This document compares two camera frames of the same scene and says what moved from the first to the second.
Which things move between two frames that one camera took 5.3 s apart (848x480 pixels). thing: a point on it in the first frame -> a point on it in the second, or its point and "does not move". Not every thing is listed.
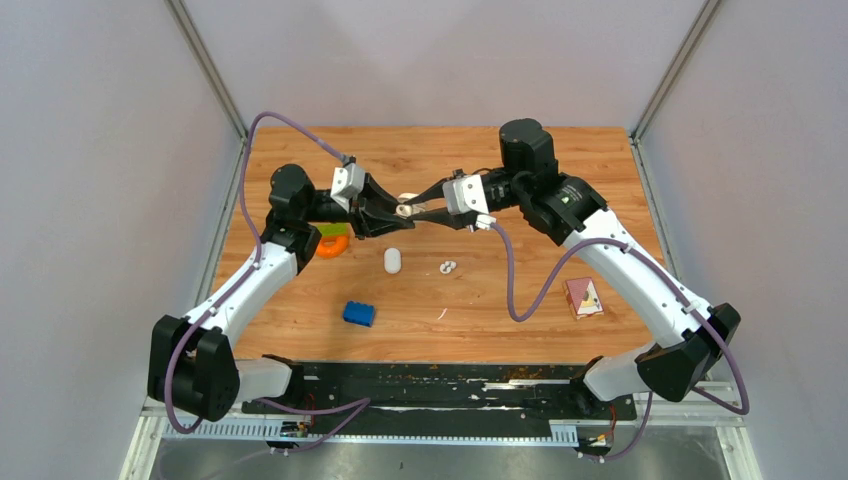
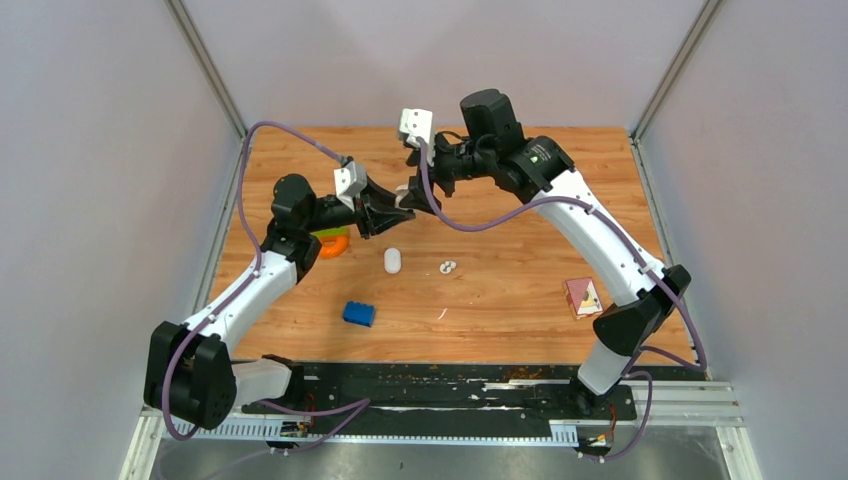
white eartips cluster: (447, 267) does not move
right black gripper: (446, 218) -> (438, 176)
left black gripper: (372, 211) does not move
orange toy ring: (331, 246) does not move
